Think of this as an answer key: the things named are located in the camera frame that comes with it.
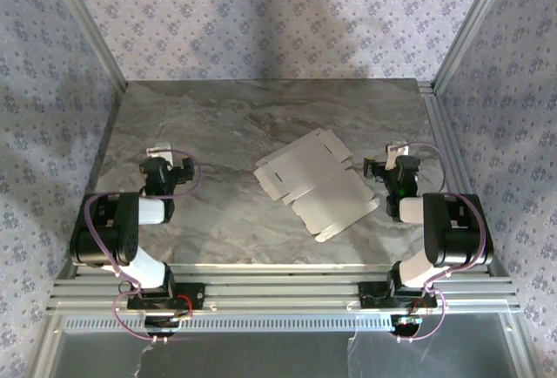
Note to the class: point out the white paper box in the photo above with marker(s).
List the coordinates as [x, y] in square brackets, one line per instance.
[313, 177]

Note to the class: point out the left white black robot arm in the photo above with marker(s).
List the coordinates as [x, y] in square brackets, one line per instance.
[104, 230]

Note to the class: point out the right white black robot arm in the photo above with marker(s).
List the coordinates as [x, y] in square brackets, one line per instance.
[457, 230]

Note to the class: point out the small control circuit board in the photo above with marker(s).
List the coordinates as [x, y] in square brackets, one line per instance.
[407, 322]
[159, 322]

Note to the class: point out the grey metal sheet panel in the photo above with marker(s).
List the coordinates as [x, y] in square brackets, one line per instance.
[261, 356]

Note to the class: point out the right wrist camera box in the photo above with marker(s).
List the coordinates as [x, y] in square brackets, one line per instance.
[397, 153]

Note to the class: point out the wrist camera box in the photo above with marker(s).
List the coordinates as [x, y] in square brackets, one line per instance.
[159, 149]
[397, 153]

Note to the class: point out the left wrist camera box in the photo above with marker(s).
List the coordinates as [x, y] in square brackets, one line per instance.
[159, 149]

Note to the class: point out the aluminium side rail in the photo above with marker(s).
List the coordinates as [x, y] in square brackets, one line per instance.
[435, 108]

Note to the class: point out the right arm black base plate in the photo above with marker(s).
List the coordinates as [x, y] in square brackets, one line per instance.
[367, 295]

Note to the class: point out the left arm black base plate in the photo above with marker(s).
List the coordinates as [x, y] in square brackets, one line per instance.
[195, 296]

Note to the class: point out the aluminium extrusion base frame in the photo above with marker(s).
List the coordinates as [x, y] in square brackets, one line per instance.
[283, 291]

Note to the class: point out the aluminium corner post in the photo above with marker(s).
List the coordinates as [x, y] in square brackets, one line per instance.
[469, 25]
[90, 25]

